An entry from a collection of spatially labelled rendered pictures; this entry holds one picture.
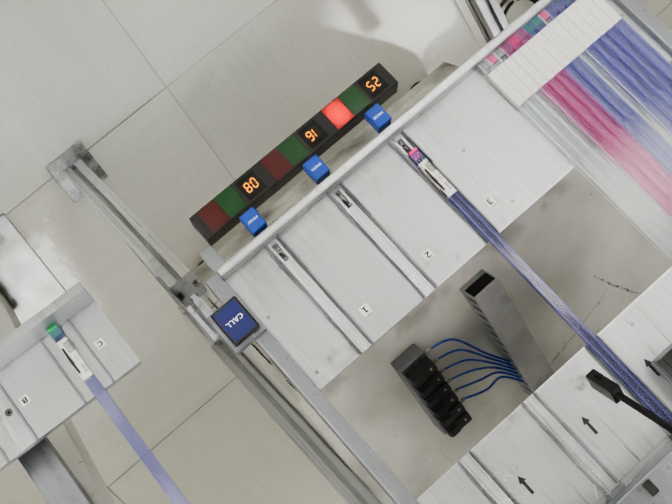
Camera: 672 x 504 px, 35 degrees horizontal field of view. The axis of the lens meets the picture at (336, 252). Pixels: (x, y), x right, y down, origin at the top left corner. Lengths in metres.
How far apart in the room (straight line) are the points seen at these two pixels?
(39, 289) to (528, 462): 1.08
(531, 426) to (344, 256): 0.32
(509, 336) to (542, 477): 0.42
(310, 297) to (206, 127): 0.80
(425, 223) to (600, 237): 0.51
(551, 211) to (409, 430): 0.42
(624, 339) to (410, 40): 1.05
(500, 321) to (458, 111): 0.40
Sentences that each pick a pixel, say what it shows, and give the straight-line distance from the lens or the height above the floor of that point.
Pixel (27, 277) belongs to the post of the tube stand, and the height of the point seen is 0.01.
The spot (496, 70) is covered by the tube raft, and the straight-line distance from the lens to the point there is 1.49.
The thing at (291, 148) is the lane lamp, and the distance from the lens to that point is 1.46.
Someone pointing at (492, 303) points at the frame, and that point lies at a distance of 1.71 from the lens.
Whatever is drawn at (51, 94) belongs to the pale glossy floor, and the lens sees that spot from 2.03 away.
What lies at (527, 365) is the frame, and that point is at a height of 0.66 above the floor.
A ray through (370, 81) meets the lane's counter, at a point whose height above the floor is 0.65.
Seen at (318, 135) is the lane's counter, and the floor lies 0.66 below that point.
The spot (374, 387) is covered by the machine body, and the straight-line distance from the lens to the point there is 1.71.
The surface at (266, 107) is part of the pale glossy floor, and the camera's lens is 2.16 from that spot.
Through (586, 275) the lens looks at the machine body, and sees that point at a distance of 1.87.
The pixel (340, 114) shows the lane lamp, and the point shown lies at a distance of 1.48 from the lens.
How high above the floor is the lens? 1.95
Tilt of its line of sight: 57 degrees down
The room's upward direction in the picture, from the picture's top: 126 degrees clockwise
